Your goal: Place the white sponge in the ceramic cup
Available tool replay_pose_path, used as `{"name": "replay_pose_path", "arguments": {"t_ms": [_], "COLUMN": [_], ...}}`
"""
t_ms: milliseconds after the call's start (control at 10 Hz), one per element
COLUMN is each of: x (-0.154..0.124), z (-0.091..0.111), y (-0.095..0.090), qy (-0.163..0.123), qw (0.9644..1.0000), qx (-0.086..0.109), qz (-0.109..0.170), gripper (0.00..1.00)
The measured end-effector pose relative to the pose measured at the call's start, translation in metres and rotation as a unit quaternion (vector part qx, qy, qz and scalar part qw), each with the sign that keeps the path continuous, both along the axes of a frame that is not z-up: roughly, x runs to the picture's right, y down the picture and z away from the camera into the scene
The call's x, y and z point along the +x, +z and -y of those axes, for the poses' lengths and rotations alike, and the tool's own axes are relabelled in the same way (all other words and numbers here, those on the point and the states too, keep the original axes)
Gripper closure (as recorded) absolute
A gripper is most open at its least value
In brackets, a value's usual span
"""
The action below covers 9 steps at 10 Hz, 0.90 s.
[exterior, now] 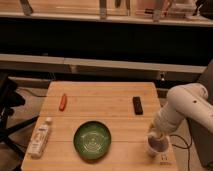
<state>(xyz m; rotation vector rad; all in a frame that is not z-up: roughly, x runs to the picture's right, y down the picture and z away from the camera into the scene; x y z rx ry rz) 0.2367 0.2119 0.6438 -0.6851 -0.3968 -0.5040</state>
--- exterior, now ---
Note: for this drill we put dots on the black rectangular bar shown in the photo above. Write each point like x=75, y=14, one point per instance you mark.
x=137, y=106

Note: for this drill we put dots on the orange carrot toy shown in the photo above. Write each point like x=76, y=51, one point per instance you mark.
x=63, y=102

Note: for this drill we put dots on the long metal rail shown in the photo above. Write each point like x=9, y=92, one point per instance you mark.
x=108, y=68

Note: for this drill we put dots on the wooden shelf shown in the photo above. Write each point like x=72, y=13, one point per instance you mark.
x=157, y=12

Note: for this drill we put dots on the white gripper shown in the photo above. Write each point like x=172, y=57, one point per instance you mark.
x=153, y=132

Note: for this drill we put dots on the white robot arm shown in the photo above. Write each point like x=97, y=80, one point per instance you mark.
x=183, y=101

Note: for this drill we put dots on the green ceramic bowl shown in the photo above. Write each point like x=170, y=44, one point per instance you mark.
x=92, y=140

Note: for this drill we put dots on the white plastic bottle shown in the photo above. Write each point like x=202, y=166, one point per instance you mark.
x=39, y=139

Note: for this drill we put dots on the black office chair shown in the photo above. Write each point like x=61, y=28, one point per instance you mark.
x=9, y=99

